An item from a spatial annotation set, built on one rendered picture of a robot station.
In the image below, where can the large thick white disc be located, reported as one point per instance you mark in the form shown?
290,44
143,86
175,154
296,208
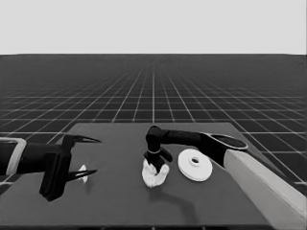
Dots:
204,168

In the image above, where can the small white T-shaped piece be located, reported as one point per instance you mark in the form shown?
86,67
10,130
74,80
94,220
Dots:
83,168

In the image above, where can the white round carrier with pins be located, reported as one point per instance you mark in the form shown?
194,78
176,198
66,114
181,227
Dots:
161,181

